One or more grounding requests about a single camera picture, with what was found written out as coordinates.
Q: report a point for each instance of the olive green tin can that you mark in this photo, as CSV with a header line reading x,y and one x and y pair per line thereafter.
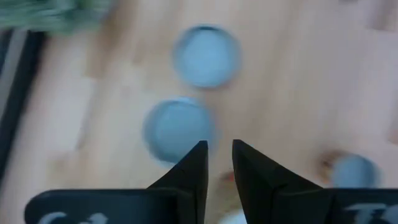
x,y
174,124

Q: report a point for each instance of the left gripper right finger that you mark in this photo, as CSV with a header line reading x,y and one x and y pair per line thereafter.
x,y
258,177

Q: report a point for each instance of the black aluminium table frame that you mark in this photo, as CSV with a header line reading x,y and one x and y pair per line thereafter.
x,y
21,87

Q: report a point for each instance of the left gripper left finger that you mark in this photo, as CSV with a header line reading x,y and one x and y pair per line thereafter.
x,y
192,174

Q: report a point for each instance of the red orange Mixed Fruit can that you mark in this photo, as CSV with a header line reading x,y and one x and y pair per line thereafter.
x,y
206,56

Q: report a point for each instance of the short yellow Pineapple Rings can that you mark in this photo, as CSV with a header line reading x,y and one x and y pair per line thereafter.
x,y
354,171

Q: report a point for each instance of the white bowl under shelf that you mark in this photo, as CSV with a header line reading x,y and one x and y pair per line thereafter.
x,y
46,15

